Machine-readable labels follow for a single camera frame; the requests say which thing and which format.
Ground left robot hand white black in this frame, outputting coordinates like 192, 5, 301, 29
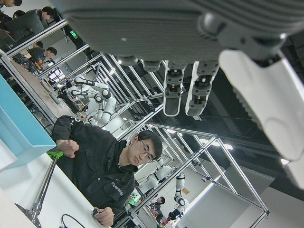
51, 0, 304, 190

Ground white humanoid robot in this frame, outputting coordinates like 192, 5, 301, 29
139, 156, 174, 198
67, 75, 117, 126

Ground background person dark clothes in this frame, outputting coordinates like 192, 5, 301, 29
35, 6, 63, 29
151, 196, 166, 222
28, 46, 58, 64

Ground grey monitor back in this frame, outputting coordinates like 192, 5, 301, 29
4, 11, 43, 41

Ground person in black jacket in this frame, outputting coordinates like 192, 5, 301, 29
51, 115, 163, 227

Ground deep light blue bin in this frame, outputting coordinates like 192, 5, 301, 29
0, 73, 57, 173

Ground metal pole green tip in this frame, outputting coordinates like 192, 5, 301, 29
29, 150, 64, 225

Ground aluminium frame cage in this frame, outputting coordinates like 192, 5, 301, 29
0, 19, 271, 228

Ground black table cable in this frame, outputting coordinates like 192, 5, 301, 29
61, 213, 84, 228

